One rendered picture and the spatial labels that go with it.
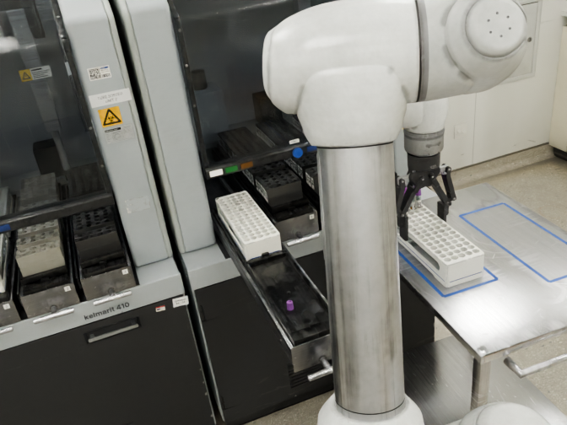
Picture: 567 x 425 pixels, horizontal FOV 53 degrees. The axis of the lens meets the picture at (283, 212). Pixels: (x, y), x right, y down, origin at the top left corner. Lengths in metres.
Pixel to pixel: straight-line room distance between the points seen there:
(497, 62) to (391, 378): 0.42
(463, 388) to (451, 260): 0.64
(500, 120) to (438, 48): 2.95
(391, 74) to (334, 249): 0.23
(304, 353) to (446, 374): 0.76
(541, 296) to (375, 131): 0.75
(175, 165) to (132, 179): 0.12
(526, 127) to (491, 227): 2.26
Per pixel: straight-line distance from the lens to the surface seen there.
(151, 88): 1.52
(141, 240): 1.67
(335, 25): 0.70
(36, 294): 1.62
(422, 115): 1.28
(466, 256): 1.34
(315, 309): 1.31
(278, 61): 0.71
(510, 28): 0.69
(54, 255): 1.65
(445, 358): 1.96
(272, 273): 1.45
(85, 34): 1.48
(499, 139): 3.68
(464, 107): 3.44
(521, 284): 1.38
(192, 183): 1.62
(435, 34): 0.70
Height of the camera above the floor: 1.63
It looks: 29 degrees down
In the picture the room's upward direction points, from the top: 7 degrees counter-clockwise
